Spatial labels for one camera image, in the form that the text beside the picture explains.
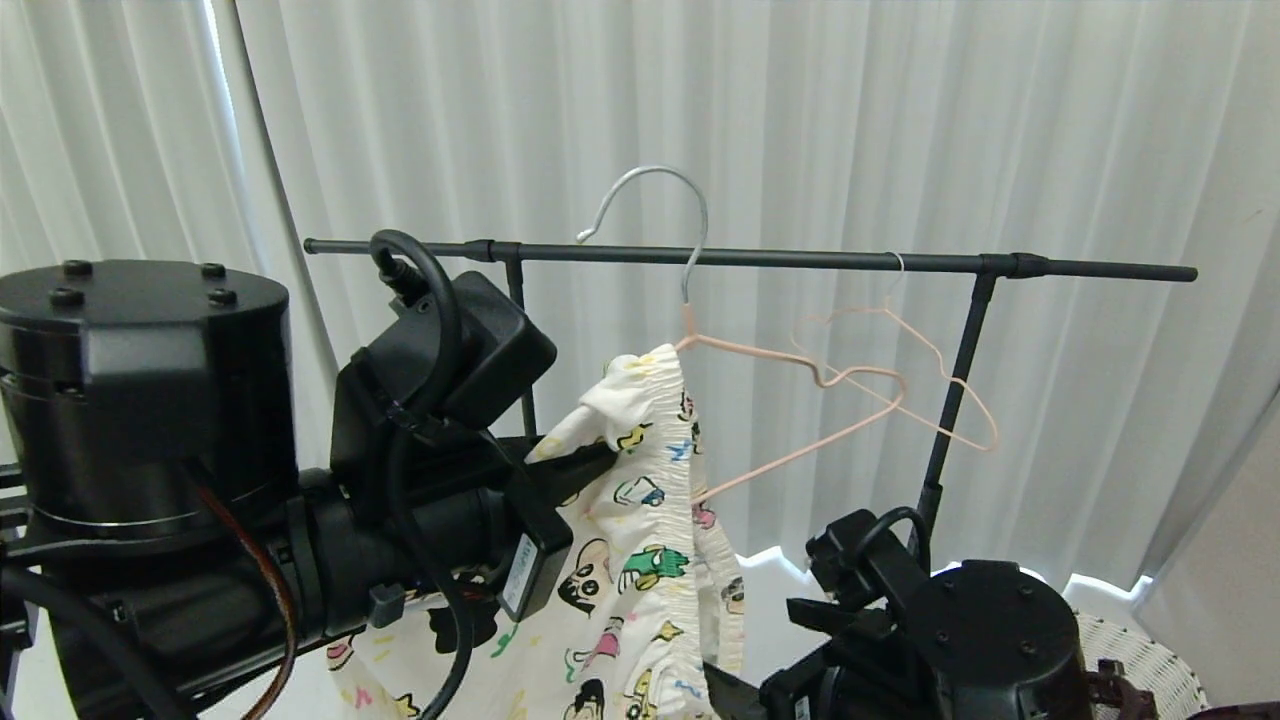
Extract black cable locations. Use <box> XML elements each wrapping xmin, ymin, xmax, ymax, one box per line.
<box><xmin>368</xmin><ymin>229</ymin><xmax>476</xmax><ymax>720</ymax></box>
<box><xmin>850</xmin><ymin>506</ymin><xmax>933</xmax><ymax>573</ymax></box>

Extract white laundry basket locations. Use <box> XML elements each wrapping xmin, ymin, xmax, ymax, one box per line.
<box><xmin>1070</xmin><ymin>612</ymin><xmax>1211</xmax><ymax>720</ymax></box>

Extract pink clothes hanger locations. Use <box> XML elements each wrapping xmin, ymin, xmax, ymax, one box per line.
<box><xmin>788</xmin><ymin>252</ymin><xmax>1002</xmax><ymax>454</ymax></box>
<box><xmin>577</xmin><ymin>165</ymin><xmax>909</xmax><ymax>506</ymax></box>

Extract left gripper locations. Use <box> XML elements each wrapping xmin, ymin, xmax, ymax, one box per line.
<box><xmin>300</xmin><ymin>440</ymin><xmax>576</xmax><ymax>651</ymax></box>

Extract cream printed garment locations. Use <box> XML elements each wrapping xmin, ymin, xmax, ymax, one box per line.
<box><xmin>325</xmin><ymin>343</ymin><xmax>748</xmax><ymax>720</ymax></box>

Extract black clothes rack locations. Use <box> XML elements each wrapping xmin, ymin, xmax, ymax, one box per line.
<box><xmin>303</xmin><ymin>237</ymin><xmax>1199</xmax><ymax>561</ymax></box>

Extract white curtain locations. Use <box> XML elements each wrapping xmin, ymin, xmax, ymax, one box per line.
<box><xmin>0</xmin><ymin>0</ymin><xmax>1280</xmax><ymax>606</ymax></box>

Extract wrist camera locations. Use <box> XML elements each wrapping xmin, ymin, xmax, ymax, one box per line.
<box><xmin>330</xmin><ymin>268</ymin><xmax>559</xmax><ymax>501</ymax></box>
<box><xmin>787</xmin><ymin>507</ymin><xmax>933</xmax><ymax>641</ymax></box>

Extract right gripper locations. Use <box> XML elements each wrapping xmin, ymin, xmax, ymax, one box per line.
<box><xmin>702</xmin><ymin>645</ymin><xmax>836</xmax><ymax>720</ymax></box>

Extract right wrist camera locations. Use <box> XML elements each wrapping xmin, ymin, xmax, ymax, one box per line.
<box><xmin>787</xmin><ymin>507</ymin><xmax>933</xmax><ymax>641</ymax></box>

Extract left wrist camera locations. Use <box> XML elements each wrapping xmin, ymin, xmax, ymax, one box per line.
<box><xmin>330</xmin><ymin>268</ymin><xmax>559</xmax><ymax>501</ymax></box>

